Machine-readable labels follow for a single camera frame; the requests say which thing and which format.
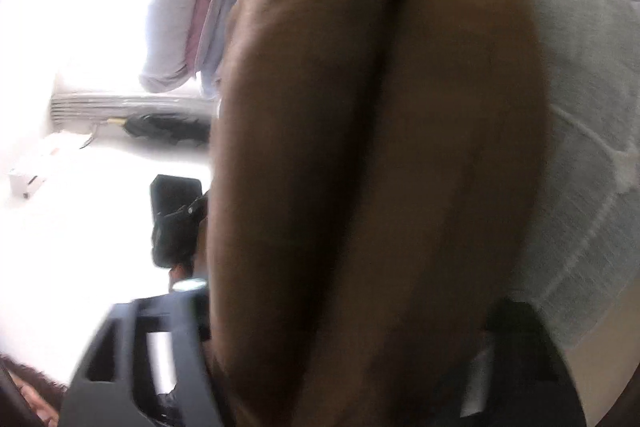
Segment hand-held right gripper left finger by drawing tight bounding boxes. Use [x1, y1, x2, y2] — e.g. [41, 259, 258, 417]
[60, 277, 226, 427]

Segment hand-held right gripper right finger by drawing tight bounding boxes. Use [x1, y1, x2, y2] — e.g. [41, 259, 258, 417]
[462, 299, 588, 427]

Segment brown jacket with fur collar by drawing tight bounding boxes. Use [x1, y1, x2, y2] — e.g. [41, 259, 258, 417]
[202, 0, 556, 427]

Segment dark hanging clothes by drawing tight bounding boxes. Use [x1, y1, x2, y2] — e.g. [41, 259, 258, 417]
[122, 113, 213, 145]

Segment dark brown cloth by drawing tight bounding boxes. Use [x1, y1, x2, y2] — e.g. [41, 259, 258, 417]
[0, 354, 68, 427]

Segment white box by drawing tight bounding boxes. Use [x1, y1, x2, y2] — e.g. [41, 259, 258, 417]
[7, 144, 66, 200]

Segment grey folded duvet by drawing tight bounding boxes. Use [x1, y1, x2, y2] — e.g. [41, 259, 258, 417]
[139, 0, 236, 94]

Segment grey checked bedspread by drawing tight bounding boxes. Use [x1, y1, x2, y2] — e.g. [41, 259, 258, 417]
[365, 0, 638, 338]

